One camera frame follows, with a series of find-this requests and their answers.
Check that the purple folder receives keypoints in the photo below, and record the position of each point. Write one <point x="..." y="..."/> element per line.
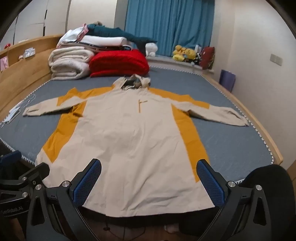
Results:
<point x="227" y="80"/>

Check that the teal shark plush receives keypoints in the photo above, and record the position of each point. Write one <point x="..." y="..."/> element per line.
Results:
<point x="111" y="31"/>

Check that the red cushion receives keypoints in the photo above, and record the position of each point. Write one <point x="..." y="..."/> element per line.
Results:
<point x="208" y="56"/>

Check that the black white striped plush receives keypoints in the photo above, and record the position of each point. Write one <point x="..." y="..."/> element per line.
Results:
<point x="196" y="59"/>

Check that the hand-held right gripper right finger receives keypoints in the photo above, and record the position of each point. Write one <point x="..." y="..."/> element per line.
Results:
<point x="209" y="183"/>

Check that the red folded blanket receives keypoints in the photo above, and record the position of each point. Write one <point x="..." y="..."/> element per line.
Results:
<point x="118" y="62"/>

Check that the white wardrobe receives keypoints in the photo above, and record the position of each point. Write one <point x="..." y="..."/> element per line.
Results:
<point x="34" y="18"/>

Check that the small yellow plush toy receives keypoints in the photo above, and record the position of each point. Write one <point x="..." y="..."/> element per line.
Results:
<point x="177" y="57"/>

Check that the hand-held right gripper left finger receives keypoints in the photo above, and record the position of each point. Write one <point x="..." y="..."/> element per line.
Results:
<point x="87" y="178"/>

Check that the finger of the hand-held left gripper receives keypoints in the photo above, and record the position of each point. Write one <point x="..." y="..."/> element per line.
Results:
<point x="9" y="158"/>
<point x="34" y="173"/>

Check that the small red object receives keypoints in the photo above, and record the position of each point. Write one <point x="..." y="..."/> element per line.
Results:
<point x="7" y="45"/>

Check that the pink object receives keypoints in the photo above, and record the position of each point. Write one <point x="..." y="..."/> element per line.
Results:
<point x="3" y="63"/>

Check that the yellow duck plush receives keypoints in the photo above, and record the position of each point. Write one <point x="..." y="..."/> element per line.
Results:
<point x="177" y="48"/>

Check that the white and pink garment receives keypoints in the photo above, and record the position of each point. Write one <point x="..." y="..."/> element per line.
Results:
<point x="69" y="36"/>

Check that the white plush toy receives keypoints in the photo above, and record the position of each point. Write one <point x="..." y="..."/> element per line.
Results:
<point x="151" y="48"/>

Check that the white tissue pack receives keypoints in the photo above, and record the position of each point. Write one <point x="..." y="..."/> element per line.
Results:
<point x="29" y="52"/>

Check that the white folded quilt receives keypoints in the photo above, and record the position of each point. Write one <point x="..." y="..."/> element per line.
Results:
<point x="104" y="40"/>

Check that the person's black trouser leg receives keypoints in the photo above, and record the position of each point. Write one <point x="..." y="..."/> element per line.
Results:
<point x="270" y="176"/>

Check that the white fluffy folded blanket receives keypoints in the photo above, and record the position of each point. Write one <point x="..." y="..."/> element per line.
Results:
<point x="69" y="62"/>

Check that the brown plush toy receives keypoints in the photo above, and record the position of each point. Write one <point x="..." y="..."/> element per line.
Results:
<point x="99" y="23"/>

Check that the white window ledge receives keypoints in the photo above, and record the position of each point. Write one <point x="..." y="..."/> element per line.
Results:
<point x="166" y="60"/>

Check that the grey quilted mattress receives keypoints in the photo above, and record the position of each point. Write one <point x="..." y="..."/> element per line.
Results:
<point x="231" y="143"/>

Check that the yellow bear plush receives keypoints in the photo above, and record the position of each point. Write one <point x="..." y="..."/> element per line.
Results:
<point x="188" y="52"/>

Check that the blue curtain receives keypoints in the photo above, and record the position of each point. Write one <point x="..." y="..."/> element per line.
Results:
<point x="168" y="23"/>

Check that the beige and yellow jacket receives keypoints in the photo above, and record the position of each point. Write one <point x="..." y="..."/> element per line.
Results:
<point x="138" y="139"/>

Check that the wooden bed frame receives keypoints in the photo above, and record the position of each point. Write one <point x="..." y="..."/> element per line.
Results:
<point x="23" y="74"/>

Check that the white face mask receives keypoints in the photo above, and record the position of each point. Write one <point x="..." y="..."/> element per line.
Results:
<point x="11" y="113"/>

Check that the white wall socket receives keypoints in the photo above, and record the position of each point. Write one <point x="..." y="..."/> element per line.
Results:
<point x="279" y="60"/>
<point x="273" y="57"/>

